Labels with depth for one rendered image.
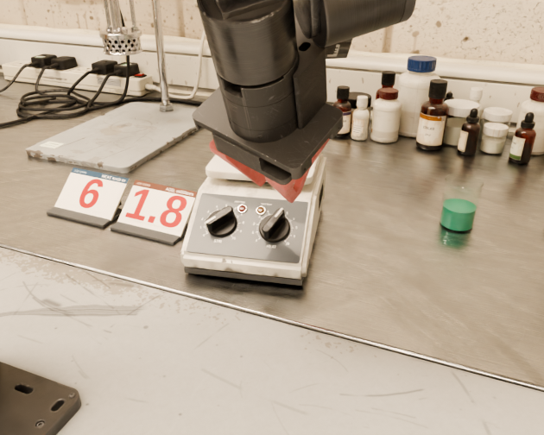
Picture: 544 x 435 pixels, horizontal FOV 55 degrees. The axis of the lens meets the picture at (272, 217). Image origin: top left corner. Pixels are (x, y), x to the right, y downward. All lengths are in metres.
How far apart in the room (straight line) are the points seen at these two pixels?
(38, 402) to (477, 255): 0.45
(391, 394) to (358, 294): 0.13
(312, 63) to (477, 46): 0.71
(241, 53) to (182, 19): 0.90
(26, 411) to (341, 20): 0.34
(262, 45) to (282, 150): 0.09
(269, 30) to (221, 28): 0.03
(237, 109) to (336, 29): 0.09
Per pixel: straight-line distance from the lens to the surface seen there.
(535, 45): 1.05
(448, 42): 1.05
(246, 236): 0.53
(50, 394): 0.44
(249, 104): 0.35
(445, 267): 0.59
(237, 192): 0.56
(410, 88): 0.92
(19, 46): 1.48
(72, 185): 0.72
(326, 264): 0.56
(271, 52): 0.33
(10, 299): 0.57
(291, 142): 0.38
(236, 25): 0.31
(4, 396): 0.45
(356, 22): 0.34
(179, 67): 1.19
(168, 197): 0.64
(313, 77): 0.37
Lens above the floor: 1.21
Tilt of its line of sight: 29 degrees down
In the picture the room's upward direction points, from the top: straight up
